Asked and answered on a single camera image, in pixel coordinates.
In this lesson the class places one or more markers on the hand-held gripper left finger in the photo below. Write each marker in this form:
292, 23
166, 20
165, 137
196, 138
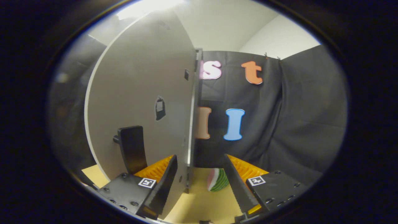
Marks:
164, 186

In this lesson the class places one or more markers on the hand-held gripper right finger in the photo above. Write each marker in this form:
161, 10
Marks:
238, 186

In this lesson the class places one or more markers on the white shoe cabinet door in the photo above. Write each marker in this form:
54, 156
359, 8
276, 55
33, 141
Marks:
140, 77

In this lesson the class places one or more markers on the grey shoe cabinet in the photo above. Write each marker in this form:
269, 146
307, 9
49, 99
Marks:
198, 57

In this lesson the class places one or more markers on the watermelon slice toy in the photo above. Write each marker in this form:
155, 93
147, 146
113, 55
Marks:
219, 182

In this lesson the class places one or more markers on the black backdrop cloth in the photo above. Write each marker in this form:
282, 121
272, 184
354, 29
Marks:
295, 109

